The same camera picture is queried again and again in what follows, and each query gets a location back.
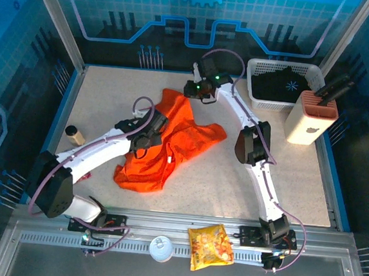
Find orange t-shirt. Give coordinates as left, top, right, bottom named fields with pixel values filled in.
left=111, top=84, right=232, bottom=201

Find black t-shirt with white print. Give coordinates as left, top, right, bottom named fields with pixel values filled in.
left=249, top=63, right=314, bottom=105

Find white plastic basket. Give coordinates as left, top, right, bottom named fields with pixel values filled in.
left=243, top=57, right=328, bottom=116

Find small beige bottle black cap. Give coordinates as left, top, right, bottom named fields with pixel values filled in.
left=63, top=124, right=88, bottom=148

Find white and pink knife block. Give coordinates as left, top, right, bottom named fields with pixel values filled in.
left=282, top=87, right=342, bottom=149

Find yellow snack bag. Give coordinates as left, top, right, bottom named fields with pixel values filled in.
left=184, top=221, right=238, bottom=275

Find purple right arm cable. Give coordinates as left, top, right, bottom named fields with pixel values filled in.
left=182, top=46, right=323, bottom=276

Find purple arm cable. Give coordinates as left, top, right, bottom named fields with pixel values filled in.
left=182, top=46, right=323, bottom=276
left=24, top=86, right=158, bottom=263

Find aluminium table frame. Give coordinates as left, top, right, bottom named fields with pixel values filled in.
left=0, top=192, right=369, bottom=276

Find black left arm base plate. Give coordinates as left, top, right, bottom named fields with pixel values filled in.
left=67, top=210, right=128, bottom=237

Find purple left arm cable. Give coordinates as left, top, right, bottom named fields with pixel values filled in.
left=24, top=86, right=158, bottom=263

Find black knife handle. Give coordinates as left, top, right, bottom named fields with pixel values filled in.
left=317, top=77, right=355, bottom=107
left=314, top=70, right=351, bottom=98

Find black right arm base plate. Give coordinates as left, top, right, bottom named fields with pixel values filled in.
left=238, top=225, right=299, bottom=252

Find aluminium corner post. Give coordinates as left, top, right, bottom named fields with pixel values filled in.
left=19, top=0, right=95, bottom=74
left=317, top=0, right=369, bottom=84

